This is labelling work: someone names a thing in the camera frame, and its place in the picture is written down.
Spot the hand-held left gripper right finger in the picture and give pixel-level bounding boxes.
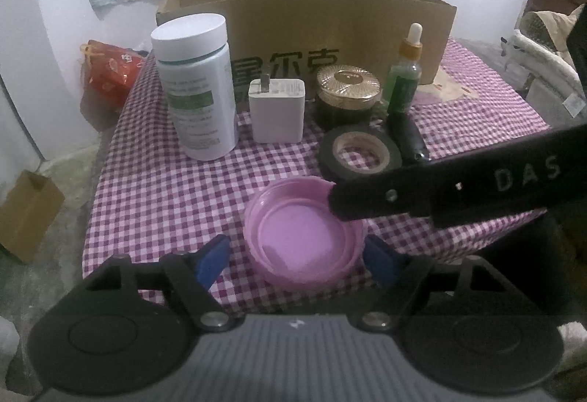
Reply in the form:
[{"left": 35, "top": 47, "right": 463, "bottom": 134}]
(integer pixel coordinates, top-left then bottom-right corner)
[{"left": 360, "top": 235, "right": 506, "bottom": 332}]

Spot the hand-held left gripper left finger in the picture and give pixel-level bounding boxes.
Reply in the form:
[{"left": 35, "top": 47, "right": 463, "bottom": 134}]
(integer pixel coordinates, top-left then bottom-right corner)
[{"left": 85, "top": 234, "right": 232, "bottom": 332}]

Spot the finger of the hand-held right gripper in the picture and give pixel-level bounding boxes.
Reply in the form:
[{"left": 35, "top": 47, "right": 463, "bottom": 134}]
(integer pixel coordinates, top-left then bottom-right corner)
[{"left": 328, "top": 123, "right": 587, "bottom": 229}]

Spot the black cylindrical tube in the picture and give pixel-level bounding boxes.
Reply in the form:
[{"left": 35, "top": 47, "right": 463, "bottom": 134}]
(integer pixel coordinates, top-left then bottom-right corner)
[{"left": 386, "top": 112, "right": 430, "bottom": 164}]

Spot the pink plastic lid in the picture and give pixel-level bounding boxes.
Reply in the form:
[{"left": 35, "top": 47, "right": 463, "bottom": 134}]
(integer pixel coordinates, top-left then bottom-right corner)
[{"left": 244, "top": 177, "right": 369, "bottom": 291}]

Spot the green dropper bottle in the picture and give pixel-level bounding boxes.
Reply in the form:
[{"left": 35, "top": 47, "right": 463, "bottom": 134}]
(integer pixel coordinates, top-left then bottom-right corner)
[{"left": 386, "top": 23, "right": 423, "bottom": 116}]

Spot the black electrical tape roll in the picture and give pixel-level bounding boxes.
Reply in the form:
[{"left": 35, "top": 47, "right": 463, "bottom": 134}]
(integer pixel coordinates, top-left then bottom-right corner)
[{"left": 320, "top": 125, "right": 403, "bottom": 185}]

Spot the black jar with gold lid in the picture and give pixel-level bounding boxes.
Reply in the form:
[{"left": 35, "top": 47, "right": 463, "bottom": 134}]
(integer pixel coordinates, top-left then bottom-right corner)
[{"left": 316, "top": 65, "right": 383, "bottom": 132}]

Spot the white charger plug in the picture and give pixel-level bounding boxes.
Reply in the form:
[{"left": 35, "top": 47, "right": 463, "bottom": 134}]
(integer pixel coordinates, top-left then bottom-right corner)
[{"left": 248, "top": 74, "right": 306, "bottom": 144}]

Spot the white supplement bottle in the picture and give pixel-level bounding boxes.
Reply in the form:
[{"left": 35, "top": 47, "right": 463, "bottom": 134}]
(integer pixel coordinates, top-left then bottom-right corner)
[{"left": 151, "top": 14, "right": 238, "bottom": 161}]

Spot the brown cardboard box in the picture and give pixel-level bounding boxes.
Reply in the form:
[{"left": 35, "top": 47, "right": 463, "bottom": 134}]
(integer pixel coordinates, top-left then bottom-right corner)
[{"left": 156, "top": 0, "right": 458, "bottom": 86}]

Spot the purple checked tablecloth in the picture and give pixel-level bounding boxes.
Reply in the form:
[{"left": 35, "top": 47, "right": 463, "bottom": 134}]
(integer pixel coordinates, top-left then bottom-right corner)
[{"left": 83, "top": 37, "right": 551, "bottom": 325}]

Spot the white fuzzy cloth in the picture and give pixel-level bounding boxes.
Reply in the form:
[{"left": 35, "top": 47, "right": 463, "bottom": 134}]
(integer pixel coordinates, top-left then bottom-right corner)
[{"left": 501, "top": 29, "right": 585, "bottom": 118}]

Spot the small cardboard box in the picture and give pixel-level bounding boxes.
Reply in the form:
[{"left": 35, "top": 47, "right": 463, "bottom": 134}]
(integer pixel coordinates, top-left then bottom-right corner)
[{"left": 0, "top": 169, "right": 66, "bottom": 264}]

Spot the beige cloth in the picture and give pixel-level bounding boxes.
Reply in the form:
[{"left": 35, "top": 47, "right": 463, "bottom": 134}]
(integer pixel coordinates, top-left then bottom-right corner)
[{"left": 523, "top": 4, "right": 587, "bottom": 56}]

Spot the red gift bag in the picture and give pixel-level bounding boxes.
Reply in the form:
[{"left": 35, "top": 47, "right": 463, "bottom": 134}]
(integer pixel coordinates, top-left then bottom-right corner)
[{"left": 80, "top": 39, "right": 147, "bottom": 111}]

